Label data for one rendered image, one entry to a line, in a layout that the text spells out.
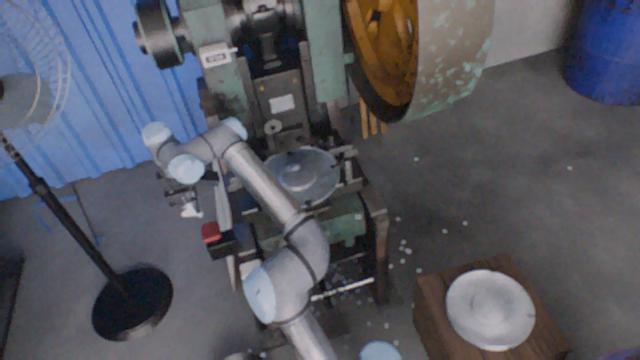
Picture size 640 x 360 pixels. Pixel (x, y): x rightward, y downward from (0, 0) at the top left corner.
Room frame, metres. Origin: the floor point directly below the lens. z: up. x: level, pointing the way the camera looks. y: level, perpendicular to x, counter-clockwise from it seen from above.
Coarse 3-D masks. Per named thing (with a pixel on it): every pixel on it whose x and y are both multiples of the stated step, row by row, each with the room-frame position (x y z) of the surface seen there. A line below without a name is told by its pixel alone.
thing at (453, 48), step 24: (432, 0) 0.93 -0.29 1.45; (456, 0) 0.94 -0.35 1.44; (480, 0) 0.95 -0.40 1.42; (432, 24) 0.92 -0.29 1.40; (456, 24) 0.93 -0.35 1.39; (480, 24) 0.94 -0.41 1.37; (432, 48) 0.92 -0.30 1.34; (456, 48) 0.93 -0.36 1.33; (480, 48) 0.94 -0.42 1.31; (360, 72) 1.45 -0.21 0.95; (432, 72) 0.92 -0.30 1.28; (456, 72) 0.94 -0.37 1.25; (480, 72) 0.96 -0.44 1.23; (360, 96) 1.34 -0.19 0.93; (432, 96) 0.95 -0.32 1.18; (456, 96) 0.98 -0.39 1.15; (384, 120) 1.14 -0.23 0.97; (408, 120) 1.03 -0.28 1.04
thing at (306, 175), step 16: (272, 160) 1.24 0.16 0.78; (288, 160) 1.23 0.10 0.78; (304, 160) 1.21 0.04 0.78; (320, 160) 1.20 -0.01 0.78; (288, 176) 1.14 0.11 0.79; (304, 176) 1.13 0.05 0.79; (320, 176) 1.12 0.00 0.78; (336, 176) 1.11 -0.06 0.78; (288, 192) 1.07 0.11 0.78; (304, 192) 1.06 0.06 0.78; (320, 192) 1.05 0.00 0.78
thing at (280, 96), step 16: (288, 48) 1.31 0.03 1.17; (256, 64) 1.24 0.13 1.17; (272, 64) 1.22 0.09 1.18; (288, 64) 1.22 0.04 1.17; (256, 80) 1.17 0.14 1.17; (272, 80) 1.18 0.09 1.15; (288, 80) 1.19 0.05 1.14; (256, 96) 1.17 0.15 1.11; (272, 96) 1.18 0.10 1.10; (288, 96) 1.18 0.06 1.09; (304, 96) 1.19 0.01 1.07; (272, 112) 1.17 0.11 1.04; (288, 112) 1.18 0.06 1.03; (304, 112) 1.19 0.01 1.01; (272, 128) 1.15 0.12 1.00; (288, 128) 1.17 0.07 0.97; (304, 128) 1.19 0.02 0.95; (272, 144) 1.17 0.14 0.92; (288, 144) 1.15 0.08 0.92; (304, 144) 1.16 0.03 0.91
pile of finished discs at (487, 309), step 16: (480, 272) 0.90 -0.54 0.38; (464, 288) 0.84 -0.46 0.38; (480, 288) 0.83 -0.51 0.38; (496, 288) 0.82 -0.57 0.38; (512, 288) 0.81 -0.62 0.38; (448, 304) 0.79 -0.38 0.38; (464, 304) 0.78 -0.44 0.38; (480, 304) 0.77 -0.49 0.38; (496, 304) 0.76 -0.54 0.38; (512, 304) 0.75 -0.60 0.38; (528, 304) 0.74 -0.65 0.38; (464, 320) 0.72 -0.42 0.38; (480, 320) 0.71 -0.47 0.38; (496, 320) 0.70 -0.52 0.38; (512, 320) 0.70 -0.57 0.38; (528, 320) 0.69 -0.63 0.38; (464, 336) 0.67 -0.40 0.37; (480, 336) 0.66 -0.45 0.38; (496, 336) 0.65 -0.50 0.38; (512, 336) 0.64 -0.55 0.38
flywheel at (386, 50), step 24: (360, 0) 1.52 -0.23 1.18; (384, 0) 1.25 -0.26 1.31; (408, 0) 1.15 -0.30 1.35; (360, 24) 1.51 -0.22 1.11; (384, 24) 1.31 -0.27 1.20; (360, 48) 1.44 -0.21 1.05; (384, 48) 1.31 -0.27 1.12; (408, 48) 1.14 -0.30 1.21; (384, 72) 1.29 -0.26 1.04; (408, 72) 1.05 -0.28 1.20; (384, 96) 1.22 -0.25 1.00; (408, 96) 1.05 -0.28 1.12
